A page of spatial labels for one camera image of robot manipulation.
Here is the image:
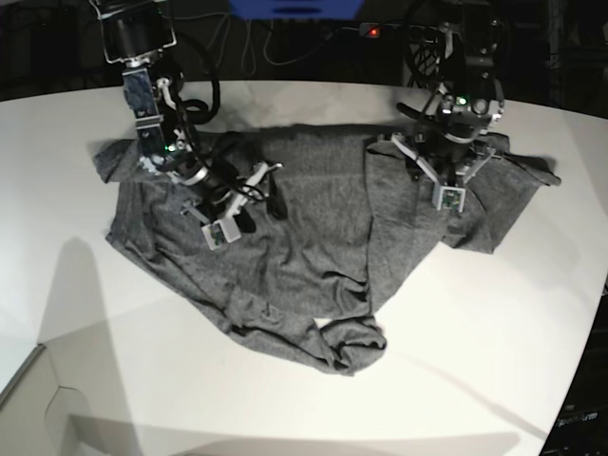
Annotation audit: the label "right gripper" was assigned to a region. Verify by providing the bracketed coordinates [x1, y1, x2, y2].
[180, 161, 283, 235]

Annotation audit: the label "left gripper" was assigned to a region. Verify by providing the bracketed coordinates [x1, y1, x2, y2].
[377, 132, 497, 212]

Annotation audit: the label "grey t-shirt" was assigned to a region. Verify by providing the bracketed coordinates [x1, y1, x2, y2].
[93, 125, 561, 375]

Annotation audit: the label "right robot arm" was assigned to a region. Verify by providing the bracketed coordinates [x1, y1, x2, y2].
[94, 49, 474, 258]

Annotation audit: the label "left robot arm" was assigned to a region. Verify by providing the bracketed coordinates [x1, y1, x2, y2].
[244, 1, 504, 231]

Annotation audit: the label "black power strip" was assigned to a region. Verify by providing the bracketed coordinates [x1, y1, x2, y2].
[358, 22, 405, 41]

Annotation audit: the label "blue box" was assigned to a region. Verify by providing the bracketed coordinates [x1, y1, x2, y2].
[230, 0, 364, 20]

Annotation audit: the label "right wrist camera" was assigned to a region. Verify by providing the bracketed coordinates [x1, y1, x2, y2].
[201, 217, 241, 251]

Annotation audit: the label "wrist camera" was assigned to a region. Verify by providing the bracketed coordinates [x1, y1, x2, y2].
[432, 184, 466, 213]
[201, 217, 241, 251]

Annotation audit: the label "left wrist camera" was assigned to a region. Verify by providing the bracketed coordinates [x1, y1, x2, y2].
[432, 184, 466, 213]

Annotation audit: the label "black cable bundle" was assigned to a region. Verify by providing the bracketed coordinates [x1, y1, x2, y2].
[403, 23, 450, 89]

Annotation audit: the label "white floor cables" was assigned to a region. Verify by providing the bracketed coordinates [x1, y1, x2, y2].
[142, 11, 333, 75]

